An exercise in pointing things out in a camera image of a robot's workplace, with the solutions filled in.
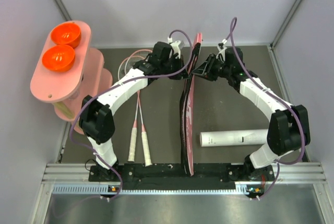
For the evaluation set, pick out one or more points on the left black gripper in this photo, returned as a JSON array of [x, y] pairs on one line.
[[179, 62]]

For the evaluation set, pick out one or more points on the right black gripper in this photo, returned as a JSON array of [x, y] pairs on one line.
[[205, 69]]

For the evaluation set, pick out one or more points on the pink SPORT racket bag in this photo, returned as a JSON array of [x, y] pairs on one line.
[[186, 111]]

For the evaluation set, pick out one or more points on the white shuttlecock tube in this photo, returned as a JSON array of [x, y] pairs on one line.
[[233, 138]]

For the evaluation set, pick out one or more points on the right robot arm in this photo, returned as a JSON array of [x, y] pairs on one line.
[[288, 129]]

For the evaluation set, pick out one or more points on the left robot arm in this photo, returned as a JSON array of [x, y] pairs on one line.
[[135, 73]]

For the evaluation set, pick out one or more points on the pink badminton racket right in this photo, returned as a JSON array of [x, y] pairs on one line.
[[137, 56]]

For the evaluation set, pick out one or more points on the pink badminton racket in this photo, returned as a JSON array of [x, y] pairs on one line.
[[123, 69], [137, 56]]

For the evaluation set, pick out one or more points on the pink badminton racket left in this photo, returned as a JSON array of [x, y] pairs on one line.
[[123, 69]]

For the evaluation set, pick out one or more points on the pink three-tier wooden shelf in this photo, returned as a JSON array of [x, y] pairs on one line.
[[66, 90]]

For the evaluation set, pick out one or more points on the upper orange plastic bowl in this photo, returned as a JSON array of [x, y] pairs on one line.
[[67, 33]]

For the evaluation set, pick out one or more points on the orange plastic bowl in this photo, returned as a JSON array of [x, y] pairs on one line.
[[67, 33], [59, 58]]

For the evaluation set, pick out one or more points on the lower orange plastic bowl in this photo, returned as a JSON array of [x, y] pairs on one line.
[[59, 58]]

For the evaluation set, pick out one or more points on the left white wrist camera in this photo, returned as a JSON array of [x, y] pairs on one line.
[[176, 47]]

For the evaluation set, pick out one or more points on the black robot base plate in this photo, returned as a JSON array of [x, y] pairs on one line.
[[163, 176]]

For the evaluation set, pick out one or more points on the grey slotted cable duct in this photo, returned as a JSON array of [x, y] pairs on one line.
[[104, 189]]

